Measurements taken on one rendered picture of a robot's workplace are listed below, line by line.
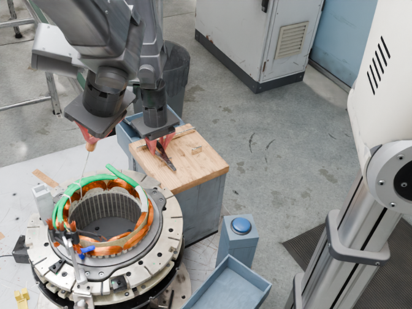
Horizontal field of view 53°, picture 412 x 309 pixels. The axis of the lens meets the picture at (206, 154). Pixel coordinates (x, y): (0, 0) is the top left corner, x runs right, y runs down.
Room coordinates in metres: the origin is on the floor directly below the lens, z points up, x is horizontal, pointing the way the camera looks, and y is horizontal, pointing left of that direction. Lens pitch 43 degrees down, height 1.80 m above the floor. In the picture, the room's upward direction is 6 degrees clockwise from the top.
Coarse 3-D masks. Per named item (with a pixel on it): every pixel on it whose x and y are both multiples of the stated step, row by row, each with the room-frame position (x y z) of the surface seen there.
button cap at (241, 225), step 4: (236, 220) 0.61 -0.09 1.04; (240, 220) 0.61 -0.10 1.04; (244, 220) 0.61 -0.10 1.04; (232, 224) 0.60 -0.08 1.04; (236, 224) 0.60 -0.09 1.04; (240, 224) 0.60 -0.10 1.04; (244, 224) 0.60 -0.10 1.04; (248, 224) 0.60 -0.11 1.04; (236, 228) 0.59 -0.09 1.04; (240, 228) 0.59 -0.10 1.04; (244, 228) 0.59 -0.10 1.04; (248, 228) 0.59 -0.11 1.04; (240, 232) 0.58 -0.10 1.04
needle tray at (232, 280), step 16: (224, 272) 0.48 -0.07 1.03; (240, 272) 0.48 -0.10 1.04; (208, 288) 0.44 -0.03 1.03; (224, 288) 0.44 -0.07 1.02; (240, 288) 0.45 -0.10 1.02; (256, 288) 0.45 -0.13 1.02; (192, 304) 0.40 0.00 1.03; (208, 304) 0.40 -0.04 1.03; (224, 304) 0.41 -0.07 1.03; (240, 304) 0.41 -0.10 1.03; (256, 304) 0.39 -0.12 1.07
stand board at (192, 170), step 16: (176, 128) 0.90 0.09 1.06; (144, 144) 0.82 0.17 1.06; (176, 144) 0.83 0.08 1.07; (192, 144) 0.84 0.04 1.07; (208, 144) 0.84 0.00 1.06; (144, 160) 0.75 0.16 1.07; (160, 160) 0.76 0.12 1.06; (176, 160) 0.77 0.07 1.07; (192, 160) 0.77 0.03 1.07; (208, 160) 0.78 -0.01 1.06; (160, 176) 0.70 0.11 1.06; (176, 176) 0.71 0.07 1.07; (192, 176) 0.72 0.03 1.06; (208, 176) 0.73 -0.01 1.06; (176, 192) 0.67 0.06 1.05
